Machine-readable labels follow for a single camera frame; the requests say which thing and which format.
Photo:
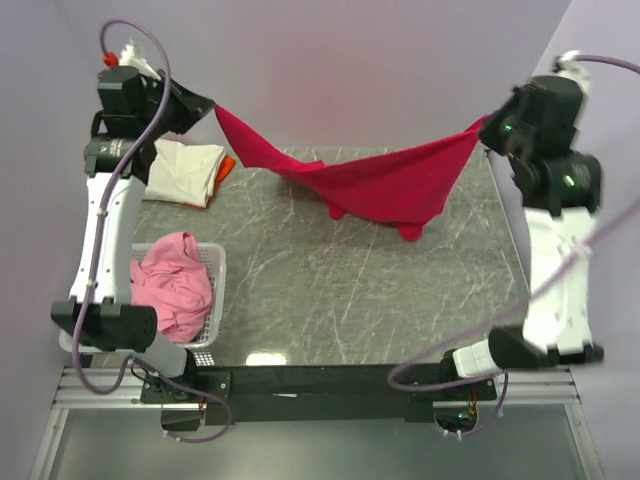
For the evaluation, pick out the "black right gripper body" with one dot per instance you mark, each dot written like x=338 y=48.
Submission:
x=511 y=128

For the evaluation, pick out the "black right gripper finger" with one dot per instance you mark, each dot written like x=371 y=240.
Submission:
x=505 y=147
x=497 y=127

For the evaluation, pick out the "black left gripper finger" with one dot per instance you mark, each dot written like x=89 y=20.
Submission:
x=177 y=126
x=188 y=108

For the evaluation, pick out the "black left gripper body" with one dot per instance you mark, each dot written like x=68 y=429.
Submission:
x=155 y=94

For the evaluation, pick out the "red t shirt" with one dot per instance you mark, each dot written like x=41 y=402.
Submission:
x=405 y=189

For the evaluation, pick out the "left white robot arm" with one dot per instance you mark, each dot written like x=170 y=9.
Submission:
x=117 y=173

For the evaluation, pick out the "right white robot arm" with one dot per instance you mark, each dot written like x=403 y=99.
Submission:
x=561 y=197

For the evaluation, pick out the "folded cream t shirt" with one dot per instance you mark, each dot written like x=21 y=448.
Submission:
x=183 y=174

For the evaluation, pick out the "white plastic basket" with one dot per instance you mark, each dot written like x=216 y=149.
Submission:
x=100 y=301

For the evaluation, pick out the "pink t shirt in basket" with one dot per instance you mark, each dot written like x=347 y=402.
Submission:
x=174 y=282

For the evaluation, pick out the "black base beam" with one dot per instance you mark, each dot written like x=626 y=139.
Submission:
x=318 y=393

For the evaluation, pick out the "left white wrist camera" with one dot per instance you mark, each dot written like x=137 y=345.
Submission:
x=132 y=55

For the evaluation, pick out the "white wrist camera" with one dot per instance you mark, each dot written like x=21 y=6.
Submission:
x=567 y=65
x=132 y=55

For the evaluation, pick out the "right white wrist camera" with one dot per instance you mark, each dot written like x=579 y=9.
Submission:
x=567 y=65

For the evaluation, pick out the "aluminium rail frame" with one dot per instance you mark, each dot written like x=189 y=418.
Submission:
x=141 y=389

